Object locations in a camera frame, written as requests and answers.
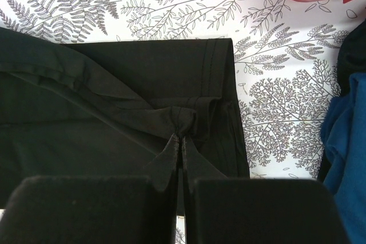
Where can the black t-shirt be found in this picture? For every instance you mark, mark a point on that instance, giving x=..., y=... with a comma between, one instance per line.
x=106, y=109

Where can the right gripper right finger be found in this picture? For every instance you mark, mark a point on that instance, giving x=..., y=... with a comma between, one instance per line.
x=219, y=209

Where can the folded blue t-shirt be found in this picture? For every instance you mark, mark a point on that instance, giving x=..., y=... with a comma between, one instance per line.
x=343, y=137

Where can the floral patterned table mat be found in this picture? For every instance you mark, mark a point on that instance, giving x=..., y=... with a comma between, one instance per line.
x=285, y=58

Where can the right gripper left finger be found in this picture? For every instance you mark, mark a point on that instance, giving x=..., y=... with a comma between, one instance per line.
x=137, y=208

